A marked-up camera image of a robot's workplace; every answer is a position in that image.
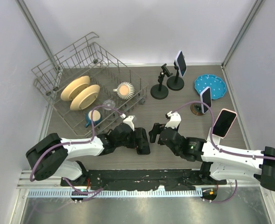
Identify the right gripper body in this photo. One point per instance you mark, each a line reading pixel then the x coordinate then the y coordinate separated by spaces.
pixel 160 142

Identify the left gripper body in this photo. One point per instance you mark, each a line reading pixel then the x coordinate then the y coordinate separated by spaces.
pixel 130 140

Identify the black phone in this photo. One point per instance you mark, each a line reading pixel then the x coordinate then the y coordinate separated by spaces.
pixel 146 150

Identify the black phone stand short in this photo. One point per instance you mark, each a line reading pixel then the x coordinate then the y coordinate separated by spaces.
pixel 160 91

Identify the black phone stand tall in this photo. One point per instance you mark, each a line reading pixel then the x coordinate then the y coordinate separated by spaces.
pixel 175 83

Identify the purple case phone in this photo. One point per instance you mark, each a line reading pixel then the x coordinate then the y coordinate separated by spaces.
pixel 180 63

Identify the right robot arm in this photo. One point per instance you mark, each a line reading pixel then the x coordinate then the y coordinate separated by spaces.
pixel 219 162

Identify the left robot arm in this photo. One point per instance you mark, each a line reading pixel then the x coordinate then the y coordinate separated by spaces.
pixel 51 156

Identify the wooden base phone stand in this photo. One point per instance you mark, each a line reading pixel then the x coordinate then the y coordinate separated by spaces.
pixel 196 108

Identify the white phone stand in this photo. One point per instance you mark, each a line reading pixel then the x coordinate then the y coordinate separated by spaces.
pixel 213 138

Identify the lavender phone on wooden stand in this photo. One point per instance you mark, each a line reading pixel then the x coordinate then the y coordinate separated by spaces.
pixel 205 97

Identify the pink case phone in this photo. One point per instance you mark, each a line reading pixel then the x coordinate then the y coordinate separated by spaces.
pixel 224 122

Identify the blue mug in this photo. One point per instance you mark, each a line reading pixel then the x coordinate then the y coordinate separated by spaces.
pixel 94 117

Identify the clear glass cup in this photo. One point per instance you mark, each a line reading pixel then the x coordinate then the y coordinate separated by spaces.
pixel 108 105

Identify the ribbed white mug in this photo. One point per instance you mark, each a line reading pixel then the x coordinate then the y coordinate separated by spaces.
pixel 125 90

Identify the beige plate front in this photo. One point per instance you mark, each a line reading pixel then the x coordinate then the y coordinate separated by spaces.
pixel 85 98

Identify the beige plate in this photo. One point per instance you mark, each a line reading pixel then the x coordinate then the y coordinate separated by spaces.
pixel 85 98
pixel 74 88

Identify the blue polka dot plate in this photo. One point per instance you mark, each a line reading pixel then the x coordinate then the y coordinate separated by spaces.
pixel 217 85

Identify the beige plate rear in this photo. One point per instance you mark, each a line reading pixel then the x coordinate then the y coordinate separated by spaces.
pixel 74 88

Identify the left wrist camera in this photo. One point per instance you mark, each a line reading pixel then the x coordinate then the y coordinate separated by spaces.
pixel 129 120

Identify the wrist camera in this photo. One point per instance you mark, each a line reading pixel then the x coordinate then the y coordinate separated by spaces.
pixel 129 120
pixel 174 120

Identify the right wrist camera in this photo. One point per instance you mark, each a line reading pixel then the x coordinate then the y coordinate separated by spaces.
pixel 174 120

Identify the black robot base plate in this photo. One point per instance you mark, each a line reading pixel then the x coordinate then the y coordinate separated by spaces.
pixel 145 180

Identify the white cable duct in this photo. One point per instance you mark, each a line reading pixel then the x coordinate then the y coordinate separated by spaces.
pixel 60 193

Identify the grey wire dish rack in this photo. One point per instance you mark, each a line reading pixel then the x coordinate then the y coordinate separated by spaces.
pixel 86 57

